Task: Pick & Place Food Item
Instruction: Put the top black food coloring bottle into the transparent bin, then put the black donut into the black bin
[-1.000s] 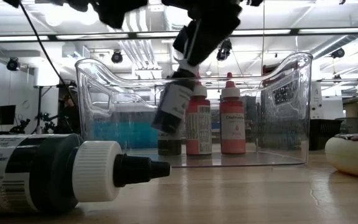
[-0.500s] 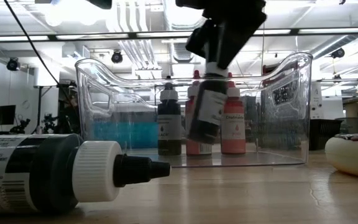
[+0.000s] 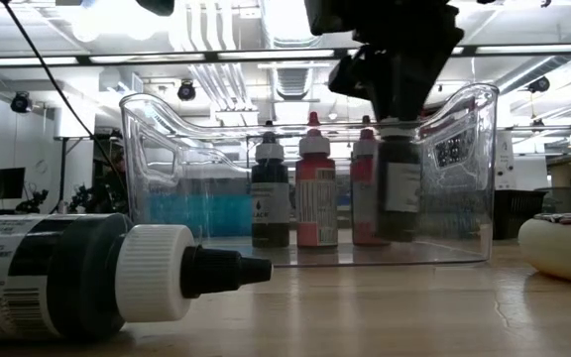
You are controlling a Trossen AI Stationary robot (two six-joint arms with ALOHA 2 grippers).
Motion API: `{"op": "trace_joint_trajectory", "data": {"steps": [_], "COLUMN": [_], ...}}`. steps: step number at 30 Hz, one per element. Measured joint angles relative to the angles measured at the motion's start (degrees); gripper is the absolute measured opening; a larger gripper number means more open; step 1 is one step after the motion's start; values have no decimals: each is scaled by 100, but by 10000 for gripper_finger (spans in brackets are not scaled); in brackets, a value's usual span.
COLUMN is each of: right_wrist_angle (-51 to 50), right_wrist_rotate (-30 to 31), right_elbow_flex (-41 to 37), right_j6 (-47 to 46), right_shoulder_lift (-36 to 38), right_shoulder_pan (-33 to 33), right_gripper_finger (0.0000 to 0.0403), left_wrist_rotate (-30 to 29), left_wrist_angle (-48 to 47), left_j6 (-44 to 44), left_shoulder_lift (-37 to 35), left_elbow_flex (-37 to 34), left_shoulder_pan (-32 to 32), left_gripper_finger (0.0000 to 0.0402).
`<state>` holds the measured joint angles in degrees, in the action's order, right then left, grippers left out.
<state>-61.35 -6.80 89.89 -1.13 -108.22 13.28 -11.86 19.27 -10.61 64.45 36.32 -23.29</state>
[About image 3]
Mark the silver ceiling air duct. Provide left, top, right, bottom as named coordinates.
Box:
left=260, top=0, right=316, bottom=100

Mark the blue plastic bin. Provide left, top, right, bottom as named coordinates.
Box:
left=139, top=191, right=253, bottom=238

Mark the red ink bottle white cap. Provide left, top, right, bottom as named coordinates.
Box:
left=294, top=111, right=340, bottom=249
left=349, top=114, right=391, bottom=248

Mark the grey background chair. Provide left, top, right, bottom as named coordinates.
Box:
left=545, top=186, right=571, bottom=215

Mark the black mesh basket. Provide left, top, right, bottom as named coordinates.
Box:
left=492, top=189, right=548, bottom=241

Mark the black background monitor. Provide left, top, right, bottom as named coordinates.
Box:
left=0, top=167, right=27, bottom=200

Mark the white wall device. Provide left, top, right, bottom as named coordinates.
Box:
left=497, top=129, right=518, bottom=192

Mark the clear plastic bin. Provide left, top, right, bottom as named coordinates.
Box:
left=119, top=82, right=501, bottom=269

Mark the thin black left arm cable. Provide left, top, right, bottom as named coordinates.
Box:
left=0, top=0, right=123, bottom=199

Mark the chocolate frosted toy donut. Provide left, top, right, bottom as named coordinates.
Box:
left=516, top=211, right=571, bottom=287

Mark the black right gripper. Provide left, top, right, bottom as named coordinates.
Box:
left=304, top=0, right=465, bottom=123

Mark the black ink bottle white cap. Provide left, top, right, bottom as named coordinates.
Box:
left=375, top=118, right=423, bottom=244
left=0, top=211, right=275, bottom=343
left=250, top=131, right=291, bottom=249

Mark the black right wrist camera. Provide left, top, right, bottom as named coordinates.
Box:
left=327, top=49, right=374, bottom=100

